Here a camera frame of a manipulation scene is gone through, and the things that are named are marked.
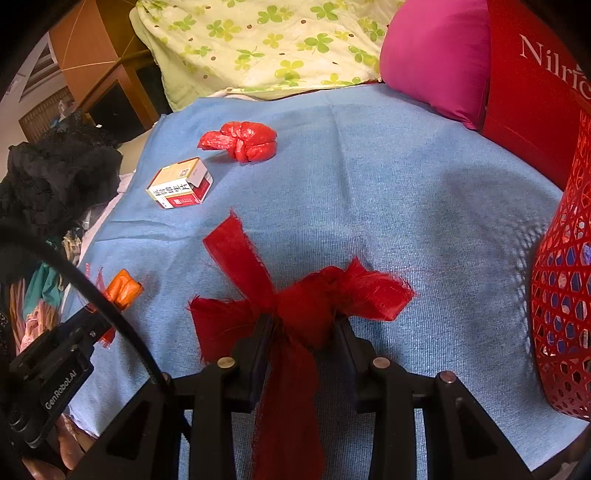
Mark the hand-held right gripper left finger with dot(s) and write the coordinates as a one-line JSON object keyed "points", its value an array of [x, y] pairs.
{"points": [[264, 344]]}

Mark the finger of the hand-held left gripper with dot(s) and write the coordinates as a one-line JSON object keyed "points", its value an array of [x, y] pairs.
{"points": [[87, 323]]}

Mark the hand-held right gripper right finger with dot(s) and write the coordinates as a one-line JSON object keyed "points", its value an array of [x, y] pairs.
{"points": [[344, 341]]}

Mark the red ribbon bow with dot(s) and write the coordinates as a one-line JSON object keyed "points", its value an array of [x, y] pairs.
{"points": [[304, 314]]}

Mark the orange plastic wrapper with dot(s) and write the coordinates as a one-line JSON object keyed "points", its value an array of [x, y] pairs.
{"points": [[122, 288]]}

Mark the orange white medicine box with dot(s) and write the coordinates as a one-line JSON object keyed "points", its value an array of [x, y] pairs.
{"points": [[178, 184]]}

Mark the red plastic bag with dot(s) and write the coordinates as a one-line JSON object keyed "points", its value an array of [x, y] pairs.
{"points": [[242, 141]]}

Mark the red plastic mesh basket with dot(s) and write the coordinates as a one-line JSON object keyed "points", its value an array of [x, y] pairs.
{"points": [[568, 286]]}

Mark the pile of colourful clothes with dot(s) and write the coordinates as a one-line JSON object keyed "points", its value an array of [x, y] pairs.
{"points": [[41, 286]]}

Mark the blue blanket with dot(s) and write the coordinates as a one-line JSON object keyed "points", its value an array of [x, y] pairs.
{"points": [[392, 207]]}

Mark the black lace cloth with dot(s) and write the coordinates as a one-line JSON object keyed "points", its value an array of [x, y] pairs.
{"points": [[55, 175]]}

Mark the beige cushion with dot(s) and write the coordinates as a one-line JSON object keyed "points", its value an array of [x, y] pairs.
{"points": [[134, 150]]}

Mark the wooden cabinet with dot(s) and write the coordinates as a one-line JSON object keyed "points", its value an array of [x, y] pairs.
{"points": [[120, 97]]}

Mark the orange wooden pillar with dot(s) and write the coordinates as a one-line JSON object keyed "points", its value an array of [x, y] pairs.
{"points": [[78, 32]]}

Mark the pink pillow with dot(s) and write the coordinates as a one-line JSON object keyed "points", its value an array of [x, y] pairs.
{"points": [[438, 60]]}

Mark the green clover print quilt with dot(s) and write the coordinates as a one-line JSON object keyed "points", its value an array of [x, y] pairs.
{"points": [[268, 46]]}

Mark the red paper bag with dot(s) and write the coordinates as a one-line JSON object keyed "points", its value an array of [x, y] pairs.
{"points": [[531, 92]]}

